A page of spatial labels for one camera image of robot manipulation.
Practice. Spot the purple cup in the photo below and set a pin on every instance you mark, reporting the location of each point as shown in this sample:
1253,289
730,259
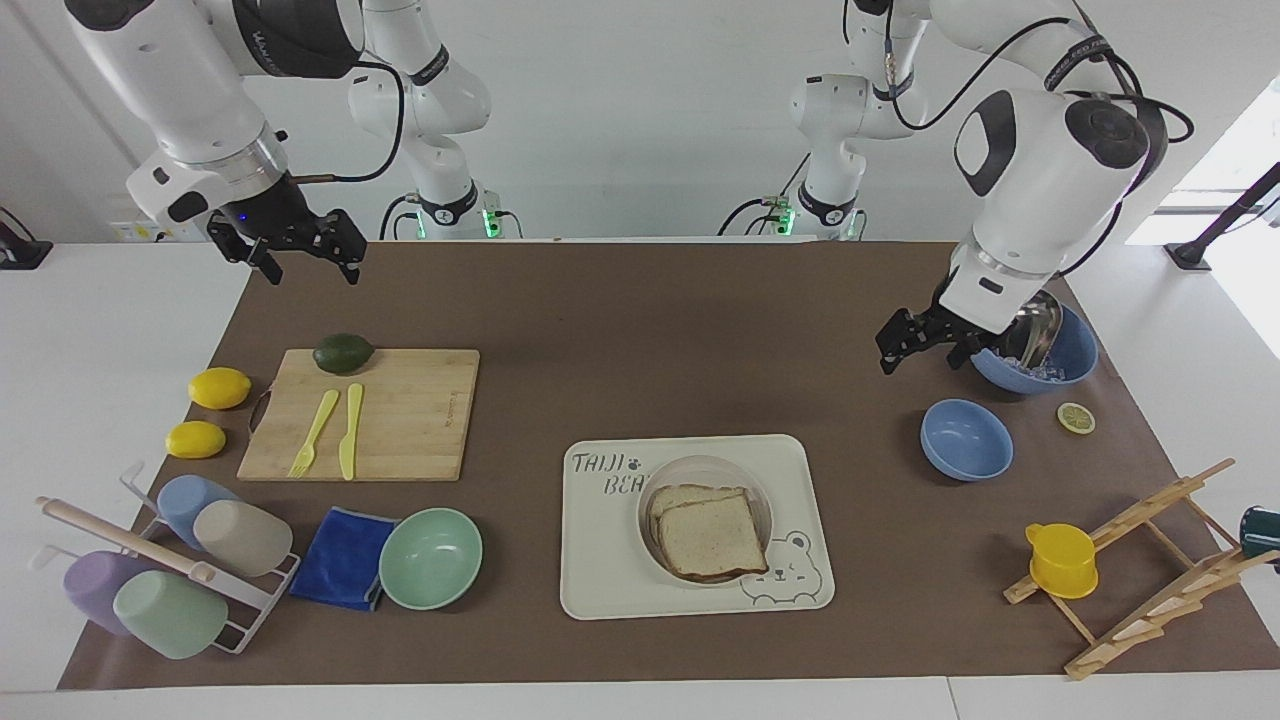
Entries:
85,592

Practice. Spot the dark green cup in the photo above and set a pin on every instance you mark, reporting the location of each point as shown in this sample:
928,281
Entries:
1262,532

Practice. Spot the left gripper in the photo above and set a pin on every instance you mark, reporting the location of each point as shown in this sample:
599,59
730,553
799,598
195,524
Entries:
950,312

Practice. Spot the small blue bowl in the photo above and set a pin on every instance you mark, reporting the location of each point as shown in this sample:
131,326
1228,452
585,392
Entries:
965,440

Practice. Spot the toasted bread slice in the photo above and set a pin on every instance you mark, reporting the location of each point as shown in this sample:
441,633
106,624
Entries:
710,540
670,495

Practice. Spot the yellow-green plastic fork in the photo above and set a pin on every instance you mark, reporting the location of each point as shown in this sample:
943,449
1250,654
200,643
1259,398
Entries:
322,415

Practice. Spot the silver metal spoon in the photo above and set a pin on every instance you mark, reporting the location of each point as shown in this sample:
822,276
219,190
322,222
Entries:
1040,325

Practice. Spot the mint green bowl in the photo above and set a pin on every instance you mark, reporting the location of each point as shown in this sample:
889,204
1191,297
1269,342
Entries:
430,560

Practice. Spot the lemon slice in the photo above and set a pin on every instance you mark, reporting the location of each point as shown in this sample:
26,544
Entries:
1076,418

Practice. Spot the blue cloth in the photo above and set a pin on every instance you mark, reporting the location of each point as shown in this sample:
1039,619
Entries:
340,560

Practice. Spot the small yellow lemon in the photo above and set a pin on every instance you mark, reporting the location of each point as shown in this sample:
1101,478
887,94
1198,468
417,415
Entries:
195,440

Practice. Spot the large yellow lemon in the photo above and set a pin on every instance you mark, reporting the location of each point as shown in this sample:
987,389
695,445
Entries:
220,388

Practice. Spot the yellow-green plastic knife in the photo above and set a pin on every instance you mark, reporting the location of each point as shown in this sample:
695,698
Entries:
351,430

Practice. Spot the cream tray with bear print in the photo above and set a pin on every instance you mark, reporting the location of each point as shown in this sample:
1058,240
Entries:
600,560

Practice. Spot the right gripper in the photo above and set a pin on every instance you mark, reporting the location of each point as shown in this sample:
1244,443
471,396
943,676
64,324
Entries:
268,208

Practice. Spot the bamboo cutting board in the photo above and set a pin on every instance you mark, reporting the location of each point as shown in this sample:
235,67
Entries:
410,420

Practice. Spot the light blue cup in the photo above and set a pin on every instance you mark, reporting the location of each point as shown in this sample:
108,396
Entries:
180,500

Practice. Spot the clear round plate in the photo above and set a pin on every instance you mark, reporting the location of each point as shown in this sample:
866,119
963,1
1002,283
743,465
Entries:
700,470

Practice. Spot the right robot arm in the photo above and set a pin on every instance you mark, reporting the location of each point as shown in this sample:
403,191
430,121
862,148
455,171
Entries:
180,80

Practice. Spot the black stand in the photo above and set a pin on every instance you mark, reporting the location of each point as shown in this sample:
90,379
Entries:
20,255
1190,255

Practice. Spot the large blue bowl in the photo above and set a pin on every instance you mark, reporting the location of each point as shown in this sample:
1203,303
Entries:
1076,350

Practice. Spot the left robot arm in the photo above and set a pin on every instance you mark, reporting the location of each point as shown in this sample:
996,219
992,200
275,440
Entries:
1040,170

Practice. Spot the mint green cup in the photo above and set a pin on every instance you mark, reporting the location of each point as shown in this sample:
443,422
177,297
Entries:
170,615

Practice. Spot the green avocado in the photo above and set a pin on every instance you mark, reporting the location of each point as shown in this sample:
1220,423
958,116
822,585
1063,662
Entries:
343,353

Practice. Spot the clear ice cubes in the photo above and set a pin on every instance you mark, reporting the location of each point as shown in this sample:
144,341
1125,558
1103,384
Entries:
1040,373

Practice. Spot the wooden drying rack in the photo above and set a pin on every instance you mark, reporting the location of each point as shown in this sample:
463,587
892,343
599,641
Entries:
1130,522

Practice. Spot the beige cup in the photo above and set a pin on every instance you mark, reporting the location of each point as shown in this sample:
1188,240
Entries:
245,537

